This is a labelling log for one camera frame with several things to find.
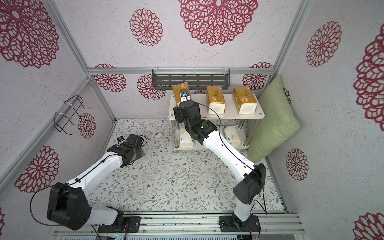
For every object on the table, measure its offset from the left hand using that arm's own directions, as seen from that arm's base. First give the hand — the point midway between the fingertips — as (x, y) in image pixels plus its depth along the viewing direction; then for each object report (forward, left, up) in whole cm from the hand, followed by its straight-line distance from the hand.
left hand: (133, 156), depth 86 cm
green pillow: (+7, -73, +11) cm, 74 cm away
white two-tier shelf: (+12, -53, +21) cm, 58 cm away
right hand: (+14, -30, +27) cm, 43 cm away
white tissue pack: (+11, -30, 0) cm, 32 cm away
